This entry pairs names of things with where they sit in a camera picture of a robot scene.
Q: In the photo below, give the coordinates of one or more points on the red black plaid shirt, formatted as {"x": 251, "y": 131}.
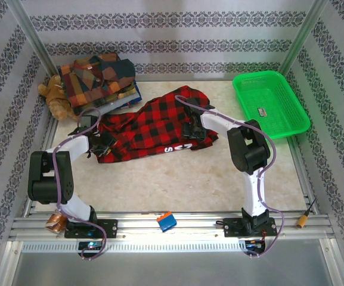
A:
{"x": 153, "y": 125}

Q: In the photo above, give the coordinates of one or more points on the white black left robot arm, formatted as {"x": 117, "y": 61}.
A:
{"x": 73, "y": 146}

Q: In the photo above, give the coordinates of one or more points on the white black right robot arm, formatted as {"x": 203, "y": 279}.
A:
{"x": 253, "y": 193}

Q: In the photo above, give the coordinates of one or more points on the blue folded shirt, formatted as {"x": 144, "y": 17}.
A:
{"x": 137, "y": 95}

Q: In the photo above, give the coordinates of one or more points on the brown teddy bear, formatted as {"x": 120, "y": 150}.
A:
{"x": 55, "y": 101}

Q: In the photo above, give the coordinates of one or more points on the multicolour plaid folded shirt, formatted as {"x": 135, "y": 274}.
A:
{"x": 85, "y": 80}

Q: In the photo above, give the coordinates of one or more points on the green plastic basket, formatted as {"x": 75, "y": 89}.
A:
{"x": 249, "y": 89}

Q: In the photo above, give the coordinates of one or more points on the small label in basket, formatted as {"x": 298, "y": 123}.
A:
{"x": 261, "y": 112}

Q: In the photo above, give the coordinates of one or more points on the crushed copper can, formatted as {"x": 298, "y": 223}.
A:
{"x": 56, "y": 224}

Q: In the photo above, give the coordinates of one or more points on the blue orange toy block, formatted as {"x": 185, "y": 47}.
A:
{"x": 166, "y": 223}

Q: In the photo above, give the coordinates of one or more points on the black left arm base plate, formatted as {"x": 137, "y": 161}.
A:
{"x": 110, "y": 228}

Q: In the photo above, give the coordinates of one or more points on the aluminium front rail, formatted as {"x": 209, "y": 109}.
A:
{"x": 195, "y": 229}

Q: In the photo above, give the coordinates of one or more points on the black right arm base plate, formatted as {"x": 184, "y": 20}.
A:
{"x": 232, "y": 228}

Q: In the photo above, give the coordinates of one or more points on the aluminium corner post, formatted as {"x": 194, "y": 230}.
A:
{"x": 303, "y": 35}
{"x": 31, "y": 32}

